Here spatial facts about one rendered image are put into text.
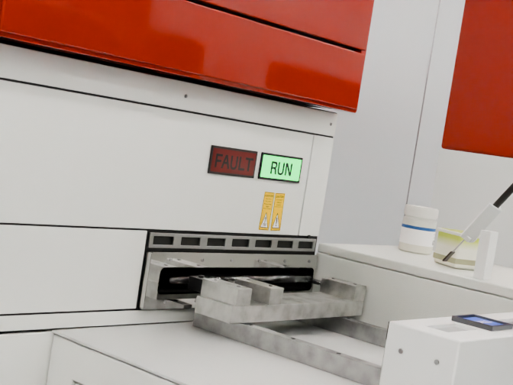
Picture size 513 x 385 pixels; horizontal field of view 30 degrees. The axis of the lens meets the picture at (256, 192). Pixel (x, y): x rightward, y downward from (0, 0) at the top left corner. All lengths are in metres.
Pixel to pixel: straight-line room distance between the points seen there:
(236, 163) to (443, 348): 0.68
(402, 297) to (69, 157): 0.68
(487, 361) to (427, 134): 3.90
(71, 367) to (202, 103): 0.48
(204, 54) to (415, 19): 3.36
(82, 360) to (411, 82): 3.60
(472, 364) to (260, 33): 0.72
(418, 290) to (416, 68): 3.18
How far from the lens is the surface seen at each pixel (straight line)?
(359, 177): 4.55
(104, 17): 1.38
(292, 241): 1.81
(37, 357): 1.46
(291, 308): 1.63
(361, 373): 1.41
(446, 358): 1.09
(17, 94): 1.36
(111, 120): 1.46
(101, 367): 1.38
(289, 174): 1.77
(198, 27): 1.50
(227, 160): 1.64
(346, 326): 1.75
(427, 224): 1.99
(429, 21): 4.93
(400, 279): 1.77
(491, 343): 1.15
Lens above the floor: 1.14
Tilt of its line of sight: 3 degrees down
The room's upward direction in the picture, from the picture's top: 9 degrees clockwise
